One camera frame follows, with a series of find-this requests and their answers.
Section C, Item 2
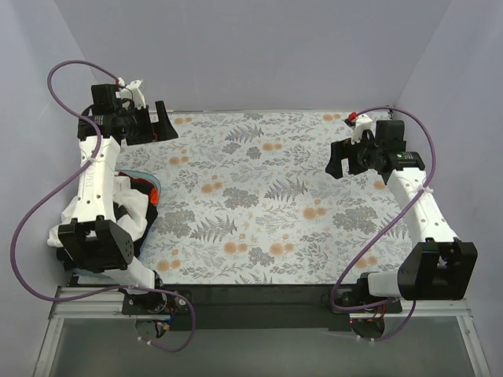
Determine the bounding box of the white t shirt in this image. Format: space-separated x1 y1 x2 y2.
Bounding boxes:
47 175 150 247

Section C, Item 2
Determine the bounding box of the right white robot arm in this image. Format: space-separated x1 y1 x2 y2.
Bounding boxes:
325 114 478 311

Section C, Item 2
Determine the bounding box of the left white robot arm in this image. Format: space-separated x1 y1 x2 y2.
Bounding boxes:
57 80 178 288

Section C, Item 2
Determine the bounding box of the light blue t shirt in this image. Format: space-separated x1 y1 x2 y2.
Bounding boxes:
118 170 161 198

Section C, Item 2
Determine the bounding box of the black t shirt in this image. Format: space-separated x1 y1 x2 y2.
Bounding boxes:
113 203 158 258

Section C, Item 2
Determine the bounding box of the red t shirt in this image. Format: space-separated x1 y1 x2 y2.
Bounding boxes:
149 187 159 206

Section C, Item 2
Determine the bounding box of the floral patterned table cloth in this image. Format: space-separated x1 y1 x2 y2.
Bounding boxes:
117 112 413 284

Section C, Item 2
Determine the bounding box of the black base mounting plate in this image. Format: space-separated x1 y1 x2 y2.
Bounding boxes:
122 284 385 331

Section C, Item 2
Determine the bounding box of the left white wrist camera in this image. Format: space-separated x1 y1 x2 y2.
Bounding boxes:
116 78 147 109

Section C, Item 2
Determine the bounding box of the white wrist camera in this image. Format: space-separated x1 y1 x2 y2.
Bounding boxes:
116 78 147 109
347 112 374 145

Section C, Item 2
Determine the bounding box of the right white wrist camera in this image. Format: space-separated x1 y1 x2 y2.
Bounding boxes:
347 112 374 145

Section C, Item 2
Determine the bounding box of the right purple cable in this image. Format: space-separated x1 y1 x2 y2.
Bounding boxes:
329 104 438 342

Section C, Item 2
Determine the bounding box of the purple cable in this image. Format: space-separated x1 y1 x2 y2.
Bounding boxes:
329 104 438 342
10 60 197 353

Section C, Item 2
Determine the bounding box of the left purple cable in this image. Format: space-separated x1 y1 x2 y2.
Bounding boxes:
10 60 197 353

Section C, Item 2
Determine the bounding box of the aluminium frame rail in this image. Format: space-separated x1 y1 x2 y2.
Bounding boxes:
50 291 472 319

